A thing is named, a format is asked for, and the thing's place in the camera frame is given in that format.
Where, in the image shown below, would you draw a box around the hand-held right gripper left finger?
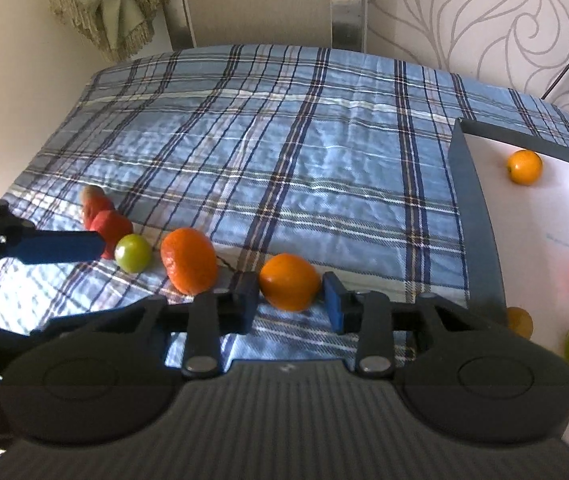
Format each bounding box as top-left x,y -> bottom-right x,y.
42,271 -> 260,380

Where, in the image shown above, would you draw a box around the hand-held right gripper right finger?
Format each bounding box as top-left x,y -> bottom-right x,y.
322,271 -> 512,380

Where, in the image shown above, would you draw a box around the small red pomegranate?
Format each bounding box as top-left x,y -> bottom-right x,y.
81,195 -> 116,232

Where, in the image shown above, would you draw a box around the large red pomegranate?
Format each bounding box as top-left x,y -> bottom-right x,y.
89,211 -> 134,261

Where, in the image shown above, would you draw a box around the large orange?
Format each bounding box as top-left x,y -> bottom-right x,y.
160,227 -> 219,296

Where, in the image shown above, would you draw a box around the green apple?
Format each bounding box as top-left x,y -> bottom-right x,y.
115,233 -> 154,275

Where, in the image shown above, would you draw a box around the yellow-orange mandarin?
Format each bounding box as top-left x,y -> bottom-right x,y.
506,306 -> 534,341

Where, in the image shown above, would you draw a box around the dark grey cardboard box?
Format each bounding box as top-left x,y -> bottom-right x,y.
448,117 -> 569,466

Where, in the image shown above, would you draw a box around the small orange mandarin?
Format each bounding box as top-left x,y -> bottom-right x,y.
506,149 -> 544,187

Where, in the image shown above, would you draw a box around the brown kiwi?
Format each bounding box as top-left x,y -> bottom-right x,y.
80,184 -> 106,207

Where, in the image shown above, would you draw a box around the blue plaid blanket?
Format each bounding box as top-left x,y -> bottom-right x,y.
0,44 -> 569,368

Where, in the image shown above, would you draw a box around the green fringed throw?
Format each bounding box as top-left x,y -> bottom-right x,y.
39,0 -> 168,64

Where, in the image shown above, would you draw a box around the beige headboard panel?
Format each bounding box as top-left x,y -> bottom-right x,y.
164,0 -> 371,54

